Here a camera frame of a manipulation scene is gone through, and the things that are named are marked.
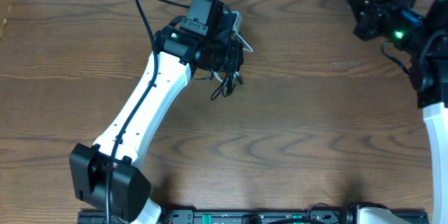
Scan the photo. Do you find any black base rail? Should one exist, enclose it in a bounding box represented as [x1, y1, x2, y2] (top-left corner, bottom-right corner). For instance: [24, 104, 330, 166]
[76, 209, 429, 224]

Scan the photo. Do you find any white cable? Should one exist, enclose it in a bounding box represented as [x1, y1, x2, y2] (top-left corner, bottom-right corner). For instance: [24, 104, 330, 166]
[213, 31, 254, 83]

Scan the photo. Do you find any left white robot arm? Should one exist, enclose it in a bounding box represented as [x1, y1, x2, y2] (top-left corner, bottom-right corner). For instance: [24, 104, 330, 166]
[69, 0, 248, 223]

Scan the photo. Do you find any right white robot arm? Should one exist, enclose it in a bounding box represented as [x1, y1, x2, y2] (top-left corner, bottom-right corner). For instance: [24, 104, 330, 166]
[346, 0, 447, 223]

